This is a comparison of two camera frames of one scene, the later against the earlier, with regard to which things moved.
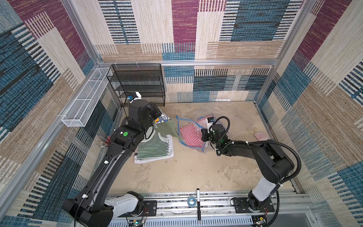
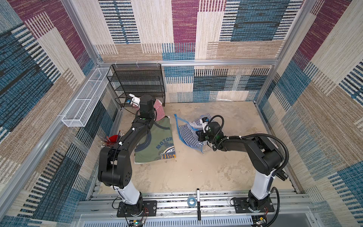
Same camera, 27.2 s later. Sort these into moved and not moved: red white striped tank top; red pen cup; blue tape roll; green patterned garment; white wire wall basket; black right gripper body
Moved: green patterned garment; red white striped tank top
Not moved: red pen cup; black right gripper body; white wire wall basket; blue tape roll
